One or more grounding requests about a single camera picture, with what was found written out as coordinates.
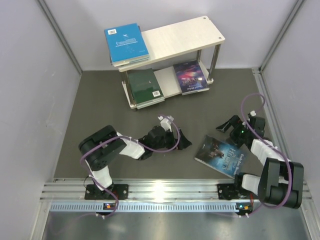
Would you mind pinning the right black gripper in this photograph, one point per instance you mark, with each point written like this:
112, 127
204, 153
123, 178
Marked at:
233, 121

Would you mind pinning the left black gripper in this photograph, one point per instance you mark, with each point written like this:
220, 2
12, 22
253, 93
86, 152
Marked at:
183, 143

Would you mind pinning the dark blue Wuthering Heights book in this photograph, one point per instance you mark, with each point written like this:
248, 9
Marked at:
223, 157

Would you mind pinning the pale grey-green book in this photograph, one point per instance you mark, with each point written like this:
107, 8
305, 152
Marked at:
150, 103

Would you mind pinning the purple galaxy cover book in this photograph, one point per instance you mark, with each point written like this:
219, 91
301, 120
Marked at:
190, 77

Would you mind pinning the dark green book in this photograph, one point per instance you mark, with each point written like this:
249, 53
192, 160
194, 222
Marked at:
145, 87

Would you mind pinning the black glossy book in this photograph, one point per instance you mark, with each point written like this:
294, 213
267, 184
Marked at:
123, 43

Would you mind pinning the bright blue book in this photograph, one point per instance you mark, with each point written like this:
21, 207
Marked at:
143, 52

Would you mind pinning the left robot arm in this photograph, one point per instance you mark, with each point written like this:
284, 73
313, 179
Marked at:
98, 161

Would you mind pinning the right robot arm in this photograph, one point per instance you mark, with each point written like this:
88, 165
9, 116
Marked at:
281, 181

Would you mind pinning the white two-tier shelf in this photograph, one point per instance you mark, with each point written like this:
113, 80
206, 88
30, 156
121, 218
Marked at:
174, 40

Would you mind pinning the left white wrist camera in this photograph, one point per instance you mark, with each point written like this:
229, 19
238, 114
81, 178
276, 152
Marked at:
166, 122

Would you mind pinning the aluminium front rail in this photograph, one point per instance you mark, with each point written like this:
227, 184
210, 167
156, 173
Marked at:
140, 190

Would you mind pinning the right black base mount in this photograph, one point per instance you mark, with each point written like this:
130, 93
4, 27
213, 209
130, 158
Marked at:
227, 191

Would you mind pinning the slotted cable duct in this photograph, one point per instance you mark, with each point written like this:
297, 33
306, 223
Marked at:
143, 207

